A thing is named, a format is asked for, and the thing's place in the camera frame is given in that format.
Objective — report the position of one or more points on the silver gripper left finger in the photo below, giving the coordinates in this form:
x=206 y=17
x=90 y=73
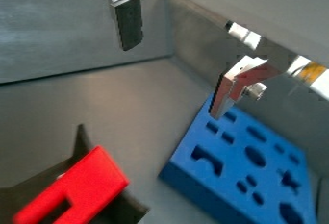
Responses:
x=128 y=22

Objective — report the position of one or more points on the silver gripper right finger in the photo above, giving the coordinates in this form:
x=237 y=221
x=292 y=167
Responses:
x=241 y=81

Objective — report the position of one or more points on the red square-circle object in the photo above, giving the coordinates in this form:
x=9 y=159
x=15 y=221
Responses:
x=90 y=185

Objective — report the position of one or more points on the blue foam shape fixture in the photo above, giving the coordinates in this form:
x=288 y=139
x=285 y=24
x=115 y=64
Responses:
x=241 y=172

